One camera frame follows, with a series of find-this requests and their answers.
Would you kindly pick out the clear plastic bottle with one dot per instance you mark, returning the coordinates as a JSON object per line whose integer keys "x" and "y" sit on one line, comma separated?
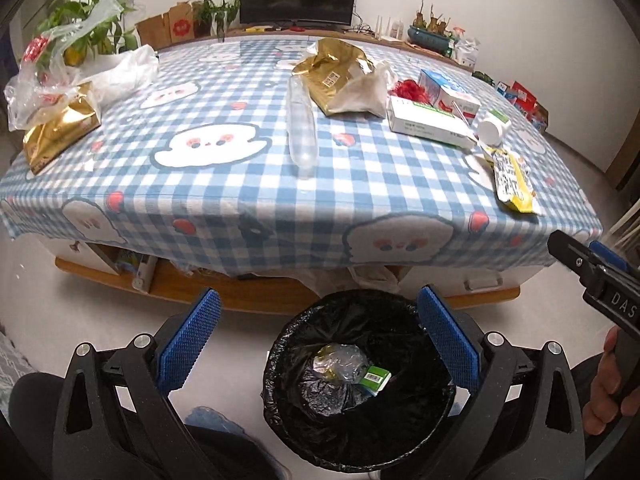
{"x": 301, "y": 125}

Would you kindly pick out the gold foil bag white label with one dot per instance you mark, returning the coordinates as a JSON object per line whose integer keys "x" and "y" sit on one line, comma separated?
{"x": 325, "y": 70}

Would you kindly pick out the small green carton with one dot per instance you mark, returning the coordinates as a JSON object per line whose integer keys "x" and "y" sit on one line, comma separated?
{"x": 376, "y": 381}

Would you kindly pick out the yellow snack wrapper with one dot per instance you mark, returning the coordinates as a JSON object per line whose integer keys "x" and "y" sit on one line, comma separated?
{"x": 512, "y": 182}

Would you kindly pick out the blue checkered printed tablecloth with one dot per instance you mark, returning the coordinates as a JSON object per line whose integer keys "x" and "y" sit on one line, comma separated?
{"x": 225, "y": 195}

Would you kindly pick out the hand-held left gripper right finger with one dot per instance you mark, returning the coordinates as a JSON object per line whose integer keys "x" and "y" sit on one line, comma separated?
{"x": 447, "y": 340}

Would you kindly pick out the bonsai in blue pot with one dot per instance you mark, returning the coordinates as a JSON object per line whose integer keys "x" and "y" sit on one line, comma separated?
{"x": 427, "y": 35}

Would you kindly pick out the crumpled clear plastic wrapper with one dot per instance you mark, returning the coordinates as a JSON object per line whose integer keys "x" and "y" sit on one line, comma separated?
{"x": 340, "y": 365}

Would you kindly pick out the person's right hand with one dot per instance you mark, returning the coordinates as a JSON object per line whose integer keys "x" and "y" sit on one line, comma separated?
{"x": 602, "y": 400}

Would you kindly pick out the light blue slipper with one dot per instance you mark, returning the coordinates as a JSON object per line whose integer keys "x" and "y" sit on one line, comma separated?
{"x": 210, "y": 417}

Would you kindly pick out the white green flat box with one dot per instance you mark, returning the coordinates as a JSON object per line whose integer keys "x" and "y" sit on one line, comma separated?
{"x": 425, "y": 122}

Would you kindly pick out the white router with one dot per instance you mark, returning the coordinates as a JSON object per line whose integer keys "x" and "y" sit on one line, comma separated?
{"x": 385, "y": 30}

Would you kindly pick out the thin leaved potted plant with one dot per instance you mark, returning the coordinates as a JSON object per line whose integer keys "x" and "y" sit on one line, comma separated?
{"x": 212, "y": 12}

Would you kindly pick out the cardboard box red label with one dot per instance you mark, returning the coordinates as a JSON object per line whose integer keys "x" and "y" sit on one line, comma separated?
{"x": 181, "y": 25}

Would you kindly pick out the grey patterned cloth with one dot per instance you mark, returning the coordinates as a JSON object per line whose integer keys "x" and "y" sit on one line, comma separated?
{"x": 10, "y": 360}

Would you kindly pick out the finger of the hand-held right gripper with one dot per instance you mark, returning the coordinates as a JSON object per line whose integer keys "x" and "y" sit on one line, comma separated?
{"x": 575, "y": 257}

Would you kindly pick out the blue white milk carton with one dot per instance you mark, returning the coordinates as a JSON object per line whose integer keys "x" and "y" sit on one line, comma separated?
{"x": 445, "y": 91}

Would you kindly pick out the trash bin with black bag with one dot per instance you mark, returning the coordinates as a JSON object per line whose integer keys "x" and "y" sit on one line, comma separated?
{"x": 310, "y": 435}

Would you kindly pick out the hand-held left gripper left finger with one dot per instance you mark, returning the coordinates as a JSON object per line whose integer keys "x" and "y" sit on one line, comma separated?
{"x": 190, "y": 345}

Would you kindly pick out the leafy green potted plant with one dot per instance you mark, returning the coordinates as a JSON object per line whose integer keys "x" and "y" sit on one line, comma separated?
{"x": 65, "y": 10}

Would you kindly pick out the white plastic object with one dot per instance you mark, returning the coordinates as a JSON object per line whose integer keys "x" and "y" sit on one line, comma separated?
{"x": 141, "y": 275}

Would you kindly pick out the white plastic bag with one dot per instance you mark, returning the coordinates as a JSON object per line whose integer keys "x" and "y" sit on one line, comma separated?
{"x": 365, "y": 92}
{"x": 125, "y": 67}
{"x": 372, "y": 277}

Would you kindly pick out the plain cardboard box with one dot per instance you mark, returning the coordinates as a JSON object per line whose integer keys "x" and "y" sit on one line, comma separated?
{"x": 152, "y": 30}

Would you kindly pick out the white pill bottle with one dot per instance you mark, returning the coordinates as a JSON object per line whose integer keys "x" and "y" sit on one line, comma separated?
{"x": 491, "y": 127}

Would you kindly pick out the wooden low cabinet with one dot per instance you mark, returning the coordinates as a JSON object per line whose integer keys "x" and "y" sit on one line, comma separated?
{"x": 380, "y": 42}

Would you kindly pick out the red and blue boxes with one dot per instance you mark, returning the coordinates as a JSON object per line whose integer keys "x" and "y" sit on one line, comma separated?
{"x": 525, "y": 100}

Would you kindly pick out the clear plastic bag red print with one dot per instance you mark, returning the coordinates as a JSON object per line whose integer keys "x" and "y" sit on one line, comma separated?
{"x": 60, "y": 45}

